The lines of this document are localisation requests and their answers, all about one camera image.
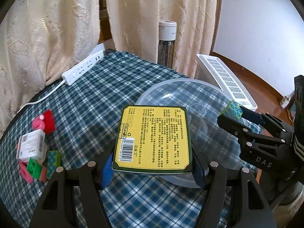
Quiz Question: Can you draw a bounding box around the green blue patterned cube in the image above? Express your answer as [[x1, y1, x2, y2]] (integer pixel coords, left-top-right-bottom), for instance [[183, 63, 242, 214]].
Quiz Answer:
[[221, 100, 243, 120]]

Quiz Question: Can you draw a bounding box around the pink foam hand gripper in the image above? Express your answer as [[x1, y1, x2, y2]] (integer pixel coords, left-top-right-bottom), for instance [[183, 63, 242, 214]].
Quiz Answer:
[[32, 110, 56, 135]]

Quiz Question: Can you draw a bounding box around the yellow green box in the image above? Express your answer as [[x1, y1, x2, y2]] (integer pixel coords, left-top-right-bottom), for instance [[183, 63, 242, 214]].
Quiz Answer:
[[112, 105, 193, 176]]

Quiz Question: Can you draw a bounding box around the clear plastic round lid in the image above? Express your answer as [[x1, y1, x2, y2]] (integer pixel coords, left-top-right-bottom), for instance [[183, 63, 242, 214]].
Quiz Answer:
[[136, 78, 258, 173]]

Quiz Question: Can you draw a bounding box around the green toy brick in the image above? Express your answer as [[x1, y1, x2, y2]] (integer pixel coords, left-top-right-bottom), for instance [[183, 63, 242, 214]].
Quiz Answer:
[[26, 158, 43, 179]]

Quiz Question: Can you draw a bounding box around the green blue patterned block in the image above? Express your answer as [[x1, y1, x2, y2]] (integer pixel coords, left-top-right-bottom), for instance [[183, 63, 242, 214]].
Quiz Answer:
[[46, 150, 61, 179]]

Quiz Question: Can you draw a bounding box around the pink foam piece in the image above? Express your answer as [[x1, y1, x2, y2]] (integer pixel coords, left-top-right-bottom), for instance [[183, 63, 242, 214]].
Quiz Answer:
[[19, 161, 47, 184]]

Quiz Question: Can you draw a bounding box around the white slatted air purifier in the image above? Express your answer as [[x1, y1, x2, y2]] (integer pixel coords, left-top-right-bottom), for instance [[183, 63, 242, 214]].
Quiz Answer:
[[195, 54, 258, 112]]

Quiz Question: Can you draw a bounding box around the white medicine box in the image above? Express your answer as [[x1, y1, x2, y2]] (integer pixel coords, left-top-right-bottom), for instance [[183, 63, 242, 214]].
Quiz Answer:
[[16, 129, 47, 164]]

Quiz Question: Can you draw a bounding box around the blue plaid tablecloth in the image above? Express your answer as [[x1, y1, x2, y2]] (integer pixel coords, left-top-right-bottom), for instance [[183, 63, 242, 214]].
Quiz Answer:
[[1, 51, 206, 227]]

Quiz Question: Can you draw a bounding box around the white tower heater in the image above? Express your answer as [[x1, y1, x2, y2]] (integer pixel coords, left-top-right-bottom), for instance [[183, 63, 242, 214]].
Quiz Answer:
[[158, 20, 177, 68]]

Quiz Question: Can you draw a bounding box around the white power strip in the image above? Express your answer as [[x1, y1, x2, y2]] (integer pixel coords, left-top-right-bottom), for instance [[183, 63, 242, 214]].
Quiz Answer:
[[61, 51, 104, 86]]

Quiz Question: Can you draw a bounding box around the cream patterned curtain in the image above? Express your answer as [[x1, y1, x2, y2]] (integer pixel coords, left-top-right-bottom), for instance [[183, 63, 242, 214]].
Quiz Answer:
[[1, 0, 217, 132]]

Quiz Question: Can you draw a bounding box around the white wall plug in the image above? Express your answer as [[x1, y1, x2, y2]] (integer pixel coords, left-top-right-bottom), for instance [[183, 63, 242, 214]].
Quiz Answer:
[[280, 93, 294, 109]]

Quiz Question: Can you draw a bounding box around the white power cable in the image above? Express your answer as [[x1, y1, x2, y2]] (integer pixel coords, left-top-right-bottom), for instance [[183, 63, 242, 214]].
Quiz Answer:
[[16, 79, 66, 113]]

